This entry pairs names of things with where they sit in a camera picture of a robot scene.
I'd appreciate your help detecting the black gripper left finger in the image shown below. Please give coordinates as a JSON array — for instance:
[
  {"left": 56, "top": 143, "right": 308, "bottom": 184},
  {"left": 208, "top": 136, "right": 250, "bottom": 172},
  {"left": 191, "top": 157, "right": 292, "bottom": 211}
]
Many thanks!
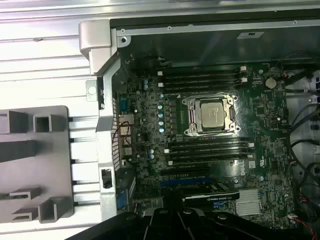
[{"left": 66, "top": 188, "right": 180, "bottom": 240}]

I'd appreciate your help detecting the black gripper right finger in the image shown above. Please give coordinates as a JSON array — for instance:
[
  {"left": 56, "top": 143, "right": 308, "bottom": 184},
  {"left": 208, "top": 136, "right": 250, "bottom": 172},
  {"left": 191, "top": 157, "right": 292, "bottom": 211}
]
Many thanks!
[{"left": 174, "top": 189, "right": 288, "bottom": 240}]

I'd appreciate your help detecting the black RAM slot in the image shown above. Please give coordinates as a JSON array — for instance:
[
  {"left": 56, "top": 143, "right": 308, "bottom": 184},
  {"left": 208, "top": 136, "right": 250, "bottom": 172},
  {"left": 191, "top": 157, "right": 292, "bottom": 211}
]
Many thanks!
[
  {"left": 163, "top": 83, "right": 242, "bottom": 90},
  {"left": 157, "top": 66, "right": 247, "bottom": 76},
  {"left": 158, "top": 77, "right": 248, "bottom": 87},
  {"left": 174, "top": 155, "right": 250, "bottom": 162},
  {"left": 171, "top": 146, "right": 250, "bottom": 153},
  {"left": 162, "top": 73, "right": 242, "bottom": 80},
  {"left": 166, "top": 140, "right": 254, "bottom": 154},
  {"left": 169, "top": 150, "right": 254, "bottom": 165}
]

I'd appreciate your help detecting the blue VGA port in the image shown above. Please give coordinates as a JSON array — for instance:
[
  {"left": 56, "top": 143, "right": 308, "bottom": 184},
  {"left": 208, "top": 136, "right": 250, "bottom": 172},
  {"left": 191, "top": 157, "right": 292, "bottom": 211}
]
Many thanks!
[{"left": 116, "top": 189, "right": 129, "bottom": 211}]

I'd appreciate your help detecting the silver finned heatsink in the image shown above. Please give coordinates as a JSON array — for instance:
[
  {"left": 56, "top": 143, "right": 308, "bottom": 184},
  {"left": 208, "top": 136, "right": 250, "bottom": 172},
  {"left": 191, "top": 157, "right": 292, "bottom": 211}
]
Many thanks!
[{"left": 234, "top": 188, "right": 263, "bottom": 216}]

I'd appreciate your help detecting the black graphics card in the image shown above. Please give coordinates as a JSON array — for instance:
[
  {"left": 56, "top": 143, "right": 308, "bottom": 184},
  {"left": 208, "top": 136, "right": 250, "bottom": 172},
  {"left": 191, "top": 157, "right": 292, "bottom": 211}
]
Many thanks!
[{"left": 181, "top": 183, "right": 240, "bottom": 204}]

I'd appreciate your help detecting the blue expansion slot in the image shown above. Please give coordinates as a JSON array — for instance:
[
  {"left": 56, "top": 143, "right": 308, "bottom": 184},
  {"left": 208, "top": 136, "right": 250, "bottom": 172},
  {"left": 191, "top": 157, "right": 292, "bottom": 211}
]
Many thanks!
[{"left": 159, "top": 177, "right": 213, "bottom": 187}]

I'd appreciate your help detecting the gray parts rack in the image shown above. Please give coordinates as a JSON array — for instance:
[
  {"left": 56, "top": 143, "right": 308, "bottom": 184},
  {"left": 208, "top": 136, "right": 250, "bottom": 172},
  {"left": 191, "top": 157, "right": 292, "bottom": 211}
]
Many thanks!
[{"left": 0, "top": 105, "right": 75, "bottom": 225}]

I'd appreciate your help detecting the silver CPU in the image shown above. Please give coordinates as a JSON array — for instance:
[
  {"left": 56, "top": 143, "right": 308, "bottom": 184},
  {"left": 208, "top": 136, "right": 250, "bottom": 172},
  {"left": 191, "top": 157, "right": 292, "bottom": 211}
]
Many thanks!
[{"left": 201, "top": 102, "right": 227, "bottom": 128}]

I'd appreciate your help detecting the green motherboard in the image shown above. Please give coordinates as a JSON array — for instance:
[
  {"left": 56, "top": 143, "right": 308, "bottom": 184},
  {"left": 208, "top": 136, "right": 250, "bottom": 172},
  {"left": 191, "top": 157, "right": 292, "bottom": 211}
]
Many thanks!
[{"left": 117, "top": 62, "right": 296, "bottom": 230}]

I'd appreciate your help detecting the open black PC case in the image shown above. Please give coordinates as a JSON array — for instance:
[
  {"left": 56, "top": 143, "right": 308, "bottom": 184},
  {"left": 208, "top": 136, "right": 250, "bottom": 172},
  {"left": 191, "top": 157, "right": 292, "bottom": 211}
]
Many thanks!
[{"left": 78, "top": 11, "right": 320, "bottom": 240}]

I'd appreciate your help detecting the white case sticker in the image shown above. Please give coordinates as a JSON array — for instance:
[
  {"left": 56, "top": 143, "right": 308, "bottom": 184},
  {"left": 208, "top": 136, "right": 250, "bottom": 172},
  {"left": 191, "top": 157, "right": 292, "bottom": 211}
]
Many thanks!
[{"left": 236, "top": 31, "right": 266, "bottom": 40}]

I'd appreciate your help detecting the thin wire locking lever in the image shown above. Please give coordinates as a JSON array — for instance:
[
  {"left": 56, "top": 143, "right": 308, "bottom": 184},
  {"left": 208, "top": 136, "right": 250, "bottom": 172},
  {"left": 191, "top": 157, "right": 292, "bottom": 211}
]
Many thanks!
[{"left": 184, "top": 92, "right": 238, "bottom": 101}]

